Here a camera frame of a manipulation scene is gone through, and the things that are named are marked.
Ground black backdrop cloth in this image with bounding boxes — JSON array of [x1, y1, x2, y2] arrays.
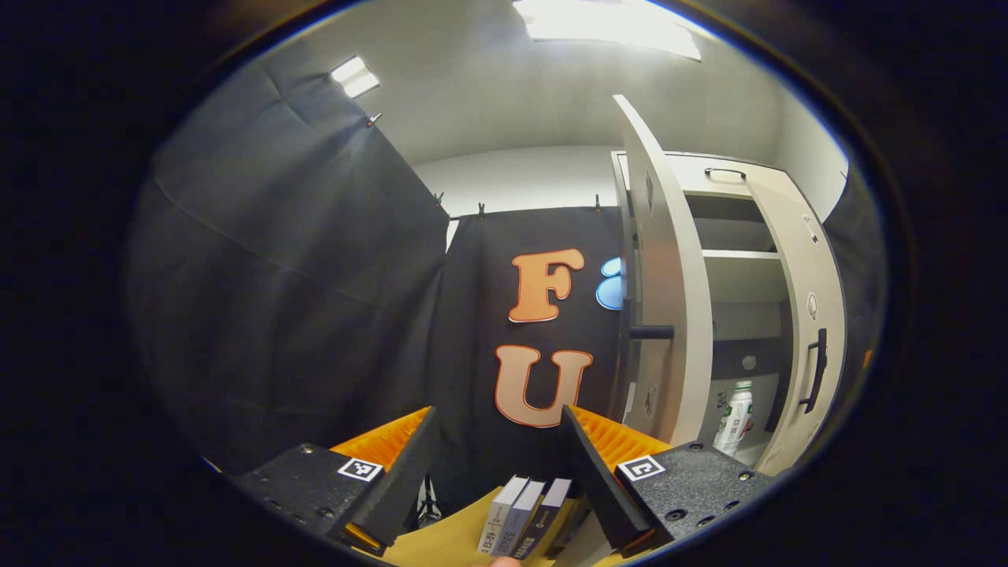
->
[[126, 59, 887, 513]]

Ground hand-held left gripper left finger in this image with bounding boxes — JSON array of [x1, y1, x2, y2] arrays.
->
[[235, 406, 441, 557]]

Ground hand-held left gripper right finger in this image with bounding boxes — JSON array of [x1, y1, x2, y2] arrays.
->
[[561, 404, 776, 558]]

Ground white cabinet drawer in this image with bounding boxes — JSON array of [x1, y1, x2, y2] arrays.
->
[[618, 151, 788, 198]]

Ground white cabinet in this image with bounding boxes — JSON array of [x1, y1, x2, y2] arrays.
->
[[610, 94, 851, 478]]

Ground small grey box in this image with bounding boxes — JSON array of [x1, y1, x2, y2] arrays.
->
[[500, 479, 547, 558]]

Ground large ceiling light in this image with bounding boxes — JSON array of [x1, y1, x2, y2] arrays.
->
[[512, 0, 702, 62]]

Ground white green label bottle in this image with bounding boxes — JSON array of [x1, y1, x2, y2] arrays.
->
[[713, 380, 755, 458]]

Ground small ceiling light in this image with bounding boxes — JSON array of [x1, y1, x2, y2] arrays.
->
[[331, 55, 381, 99]]

